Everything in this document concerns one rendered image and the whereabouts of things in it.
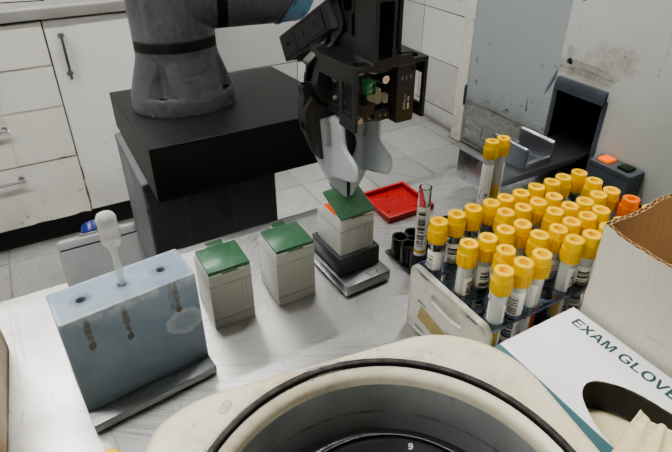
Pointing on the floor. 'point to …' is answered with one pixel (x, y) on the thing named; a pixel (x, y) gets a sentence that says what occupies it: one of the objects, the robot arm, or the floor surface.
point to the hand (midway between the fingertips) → (343, 180)
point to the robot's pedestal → (194, 209)
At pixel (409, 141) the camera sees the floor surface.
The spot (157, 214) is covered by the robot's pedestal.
